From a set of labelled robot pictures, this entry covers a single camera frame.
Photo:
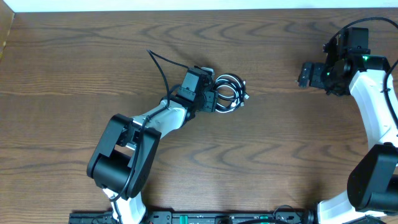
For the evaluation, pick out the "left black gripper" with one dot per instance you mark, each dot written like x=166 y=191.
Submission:
x=210 y=101

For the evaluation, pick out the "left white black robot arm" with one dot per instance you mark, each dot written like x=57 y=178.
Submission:
x=123 y=157

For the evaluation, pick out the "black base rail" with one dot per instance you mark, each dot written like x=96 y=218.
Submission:
x=162 y=217

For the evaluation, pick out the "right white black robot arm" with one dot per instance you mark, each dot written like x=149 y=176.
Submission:
x=350 y=69

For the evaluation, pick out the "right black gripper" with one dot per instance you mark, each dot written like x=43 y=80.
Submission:
x=314 y=81

